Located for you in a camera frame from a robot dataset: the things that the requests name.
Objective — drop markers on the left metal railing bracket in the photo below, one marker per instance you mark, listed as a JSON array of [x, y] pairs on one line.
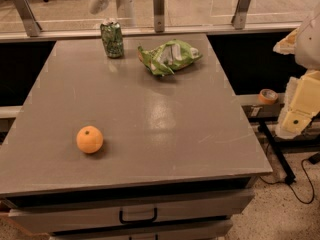
[[31, 26]]

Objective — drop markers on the lower drawer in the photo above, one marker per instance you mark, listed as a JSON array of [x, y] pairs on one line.
[[204, 230]]

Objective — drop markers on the right metal railing bracket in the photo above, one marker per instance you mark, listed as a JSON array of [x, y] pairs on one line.
[[239, 18]]

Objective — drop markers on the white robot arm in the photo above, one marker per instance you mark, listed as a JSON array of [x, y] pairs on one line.
[[307, 46]]

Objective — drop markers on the upper drawer with black handle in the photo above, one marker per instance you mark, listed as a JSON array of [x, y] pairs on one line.
[[132, 211]]

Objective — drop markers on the orange tape roll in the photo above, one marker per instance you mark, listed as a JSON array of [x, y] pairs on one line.
[[268, 96]]

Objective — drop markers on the metal railing bracket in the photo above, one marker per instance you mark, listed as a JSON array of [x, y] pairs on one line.
[[31, 26], [159, 16], [239, 18]]

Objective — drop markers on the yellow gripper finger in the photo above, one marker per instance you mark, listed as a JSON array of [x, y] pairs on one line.
[[301, 105], [286, 45]]

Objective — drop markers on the green chip bag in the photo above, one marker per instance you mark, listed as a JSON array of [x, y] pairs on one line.
[[169, 57]]

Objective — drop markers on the black table leg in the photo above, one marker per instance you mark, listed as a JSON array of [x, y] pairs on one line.
[[290, 176]]

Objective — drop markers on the orange fruit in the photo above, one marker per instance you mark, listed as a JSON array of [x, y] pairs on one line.
[[89, 139]]

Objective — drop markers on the middle metal railing bracket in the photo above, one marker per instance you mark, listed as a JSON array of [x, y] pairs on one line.
[[159, 16]]

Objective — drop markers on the green soda can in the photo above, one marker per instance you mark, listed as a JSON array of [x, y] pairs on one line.
[[111, 35]]

